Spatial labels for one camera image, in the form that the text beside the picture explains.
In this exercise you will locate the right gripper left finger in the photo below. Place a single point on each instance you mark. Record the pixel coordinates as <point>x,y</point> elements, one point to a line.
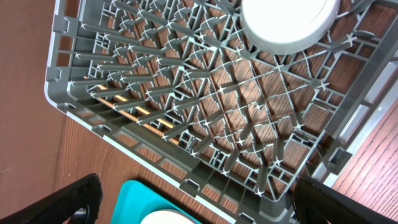
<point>79,202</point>

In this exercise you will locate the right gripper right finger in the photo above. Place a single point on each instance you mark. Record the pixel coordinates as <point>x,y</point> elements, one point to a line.
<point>315,202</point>

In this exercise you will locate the large white plate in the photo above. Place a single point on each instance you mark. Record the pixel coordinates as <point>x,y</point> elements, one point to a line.
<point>167,217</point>

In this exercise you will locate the wooden chopstick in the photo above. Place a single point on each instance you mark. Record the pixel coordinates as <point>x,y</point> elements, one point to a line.
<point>135,119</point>
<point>123,99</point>

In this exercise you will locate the grey bowl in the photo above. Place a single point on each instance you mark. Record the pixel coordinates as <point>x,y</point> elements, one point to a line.
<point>284,27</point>

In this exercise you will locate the grey dishwasher rack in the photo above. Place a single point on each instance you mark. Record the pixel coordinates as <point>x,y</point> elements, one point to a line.
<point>249,123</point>

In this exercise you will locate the teal serving tray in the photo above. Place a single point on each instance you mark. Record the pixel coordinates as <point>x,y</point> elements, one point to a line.
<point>136,200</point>

